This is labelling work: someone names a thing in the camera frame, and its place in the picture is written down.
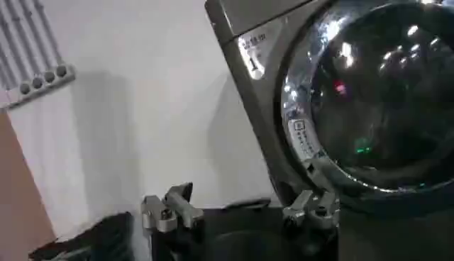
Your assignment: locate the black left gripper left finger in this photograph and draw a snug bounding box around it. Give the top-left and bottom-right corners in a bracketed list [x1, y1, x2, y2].
[140, 182, 205, 234]

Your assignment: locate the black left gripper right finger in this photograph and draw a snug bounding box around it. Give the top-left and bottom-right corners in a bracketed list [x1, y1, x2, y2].
[282, 158, 341, 231]

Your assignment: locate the black laundry basket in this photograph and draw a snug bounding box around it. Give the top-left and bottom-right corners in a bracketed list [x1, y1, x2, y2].
[28, 211, 134, 261]

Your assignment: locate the grey dryer cabinet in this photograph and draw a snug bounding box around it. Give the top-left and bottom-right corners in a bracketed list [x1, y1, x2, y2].
[204, 0, 454, 261]

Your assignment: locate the round glass dryer door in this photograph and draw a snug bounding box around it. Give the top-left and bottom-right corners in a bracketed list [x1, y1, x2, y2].
[279, 0, 454, 194]

